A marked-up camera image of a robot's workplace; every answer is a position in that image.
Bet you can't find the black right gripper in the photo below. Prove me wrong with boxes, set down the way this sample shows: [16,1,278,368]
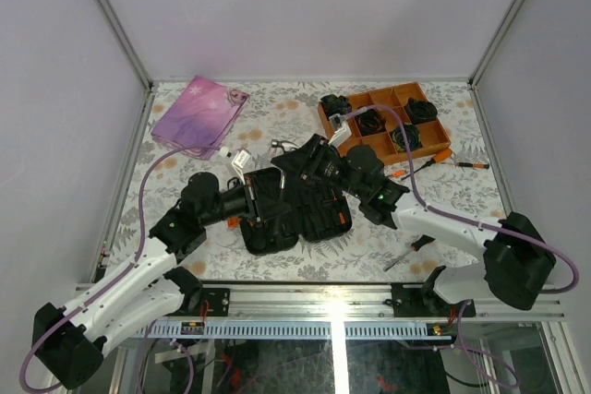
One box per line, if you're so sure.
[271,135,366,201]

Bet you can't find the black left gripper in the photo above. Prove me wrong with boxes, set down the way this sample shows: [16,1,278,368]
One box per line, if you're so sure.
[202,175,293,228]

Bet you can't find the black plastic tool case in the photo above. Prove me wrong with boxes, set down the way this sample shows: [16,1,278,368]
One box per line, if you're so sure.
[240,167,352,256]

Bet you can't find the small steel hammer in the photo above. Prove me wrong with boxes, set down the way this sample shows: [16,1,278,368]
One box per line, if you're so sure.
[271,139,299,153]

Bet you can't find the black orange handled screwdriver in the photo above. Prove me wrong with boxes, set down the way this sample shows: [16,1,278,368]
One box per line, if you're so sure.
[383,235,435,272]

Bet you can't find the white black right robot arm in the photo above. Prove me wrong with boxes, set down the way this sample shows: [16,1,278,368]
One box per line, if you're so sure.
[271,135,556,316]

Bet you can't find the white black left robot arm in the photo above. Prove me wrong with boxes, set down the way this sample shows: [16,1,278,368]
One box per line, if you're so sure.
[32,168,291,389]

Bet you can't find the black rolled tape far left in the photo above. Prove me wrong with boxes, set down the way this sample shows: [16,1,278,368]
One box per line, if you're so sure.
[320,94,352,117]

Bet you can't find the black rolled tape centre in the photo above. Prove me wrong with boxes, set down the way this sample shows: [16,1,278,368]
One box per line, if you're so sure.
[355,109,385,137]

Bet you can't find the purple folded cloth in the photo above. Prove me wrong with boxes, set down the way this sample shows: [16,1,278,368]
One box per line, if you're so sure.
[151,77,250,160]

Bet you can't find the black green rolled tape front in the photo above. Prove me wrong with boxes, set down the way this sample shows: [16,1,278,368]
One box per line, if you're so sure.
[390,123,422,152]

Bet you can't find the orange compartment tray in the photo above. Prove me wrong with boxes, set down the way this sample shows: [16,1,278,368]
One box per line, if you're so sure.
[318,82,451,165]

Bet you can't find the black rolled tape far right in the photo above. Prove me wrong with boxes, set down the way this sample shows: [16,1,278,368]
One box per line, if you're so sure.
[404,98,438,125]

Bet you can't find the small black orange screwdriver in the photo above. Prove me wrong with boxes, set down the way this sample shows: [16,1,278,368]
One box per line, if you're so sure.
[454,162,490,170]

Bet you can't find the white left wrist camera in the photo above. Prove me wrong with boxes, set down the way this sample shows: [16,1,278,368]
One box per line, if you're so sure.
[218,146,252,185]

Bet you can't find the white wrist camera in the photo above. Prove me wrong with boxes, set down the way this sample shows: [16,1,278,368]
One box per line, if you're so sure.
[329,113,352,149]
[218,146,252,185]

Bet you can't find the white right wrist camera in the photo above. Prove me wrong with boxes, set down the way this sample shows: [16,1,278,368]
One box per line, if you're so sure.
[329,113,352,149]

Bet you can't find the aluminium front rail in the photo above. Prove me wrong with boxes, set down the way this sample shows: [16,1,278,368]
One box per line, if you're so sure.
[73,281,567,322]

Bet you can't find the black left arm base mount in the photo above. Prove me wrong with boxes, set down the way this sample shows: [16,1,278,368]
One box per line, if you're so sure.
[173,287,231,317]

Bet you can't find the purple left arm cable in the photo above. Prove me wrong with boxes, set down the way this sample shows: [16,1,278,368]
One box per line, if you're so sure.
[18,144,227,394]

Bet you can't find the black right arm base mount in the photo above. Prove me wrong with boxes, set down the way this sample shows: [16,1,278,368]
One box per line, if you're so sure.
[391,283,462,318]

